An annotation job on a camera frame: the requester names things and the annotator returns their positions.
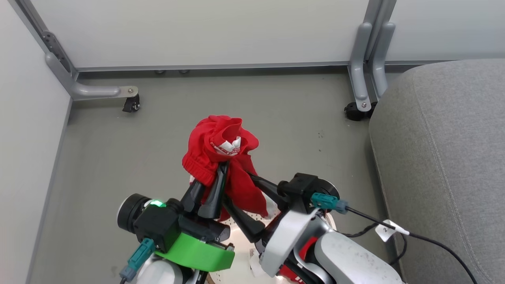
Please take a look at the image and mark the grey partition leg with bracket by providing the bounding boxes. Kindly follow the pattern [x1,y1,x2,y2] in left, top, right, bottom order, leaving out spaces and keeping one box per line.
[15,0,140,101]

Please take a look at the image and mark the black double caster wheel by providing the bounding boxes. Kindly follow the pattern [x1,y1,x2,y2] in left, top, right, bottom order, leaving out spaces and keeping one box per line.
[344,101,378,121]

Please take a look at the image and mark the thin black looped cable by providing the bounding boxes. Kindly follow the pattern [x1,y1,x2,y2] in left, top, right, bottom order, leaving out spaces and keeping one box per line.
[342,222,408,265]

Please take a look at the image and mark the right black cable teal plug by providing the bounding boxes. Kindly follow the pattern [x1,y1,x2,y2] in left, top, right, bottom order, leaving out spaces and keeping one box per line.
[310,192,479,284]

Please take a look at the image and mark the left black cable teal plug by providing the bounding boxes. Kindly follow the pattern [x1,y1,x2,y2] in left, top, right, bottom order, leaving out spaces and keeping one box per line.
[119,237,157,284]

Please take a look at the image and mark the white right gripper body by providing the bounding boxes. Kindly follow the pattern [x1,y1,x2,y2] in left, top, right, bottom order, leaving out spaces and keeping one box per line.
[254,208,318,277]

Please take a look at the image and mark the grey fabric sofa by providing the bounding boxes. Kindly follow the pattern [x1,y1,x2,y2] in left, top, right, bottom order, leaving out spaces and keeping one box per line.
[368,59,505,284]

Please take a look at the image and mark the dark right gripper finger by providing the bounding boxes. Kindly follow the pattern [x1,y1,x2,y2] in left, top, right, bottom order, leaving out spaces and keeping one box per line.
[248,173,289,211]
[223,195,266,243]

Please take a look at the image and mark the white cable tag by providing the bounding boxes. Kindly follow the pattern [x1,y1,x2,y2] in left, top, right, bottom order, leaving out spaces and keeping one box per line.
[374,220,410,242]

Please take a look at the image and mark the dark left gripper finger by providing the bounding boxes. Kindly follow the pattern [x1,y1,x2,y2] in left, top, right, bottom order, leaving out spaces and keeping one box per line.
[198,161,229,220]
[181,179,206,215]

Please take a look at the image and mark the white perforated laundry basket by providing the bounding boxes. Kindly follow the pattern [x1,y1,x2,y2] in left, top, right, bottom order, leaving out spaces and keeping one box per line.
[206,209,338,284]

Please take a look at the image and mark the black cable teal plug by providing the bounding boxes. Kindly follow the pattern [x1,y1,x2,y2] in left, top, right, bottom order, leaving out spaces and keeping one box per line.
[310,192,479,284]
[119,237,157,284]

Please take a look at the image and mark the red and white garment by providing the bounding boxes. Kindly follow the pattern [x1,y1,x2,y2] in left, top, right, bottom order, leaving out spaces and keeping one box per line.
[182,115,281,220]

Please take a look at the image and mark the grey partition foot with screw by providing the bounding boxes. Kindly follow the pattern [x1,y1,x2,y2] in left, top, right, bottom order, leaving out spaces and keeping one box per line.
[348,22,374,112]

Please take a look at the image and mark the small black caster wheel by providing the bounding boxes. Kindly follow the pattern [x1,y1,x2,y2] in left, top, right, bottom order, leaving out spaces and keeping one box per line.
[122,95,141,113]

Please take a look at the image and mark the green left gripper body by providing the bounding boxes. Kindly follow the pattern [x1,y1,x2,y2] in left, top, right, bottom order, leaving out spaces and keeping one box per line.
[156,214,236,273]

